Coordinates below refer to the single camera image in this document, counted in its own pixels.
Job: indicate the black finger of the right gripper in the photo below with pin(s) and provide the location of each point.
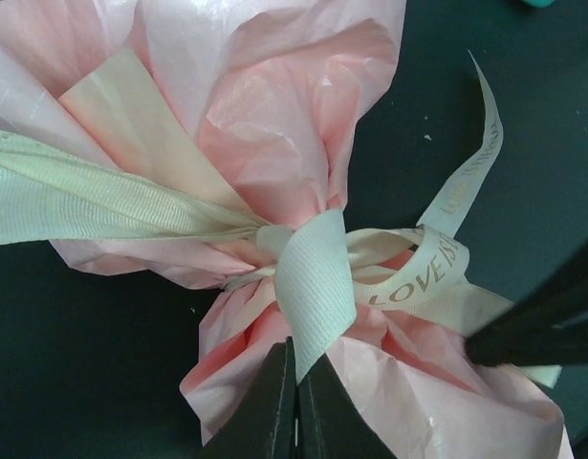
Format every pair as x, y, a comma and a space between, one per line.
549, 327

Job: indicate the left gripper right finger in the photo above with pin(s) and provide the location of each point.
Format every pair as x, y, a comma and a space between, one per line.
329, 425

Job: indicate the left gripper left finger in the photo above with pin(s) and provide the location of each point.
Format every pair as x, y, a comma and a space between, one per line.
263, 424

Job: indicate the cream ribbon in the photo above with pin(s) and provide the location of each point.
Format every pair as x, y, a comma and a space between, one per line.
114, 175

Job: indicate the pink wrapping paper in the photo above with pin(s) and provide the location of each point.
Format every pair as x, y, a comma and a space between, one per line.
408, 377

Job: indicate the teal vase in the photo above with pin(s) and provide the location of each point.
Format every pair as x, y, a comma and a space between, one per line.
539, 4

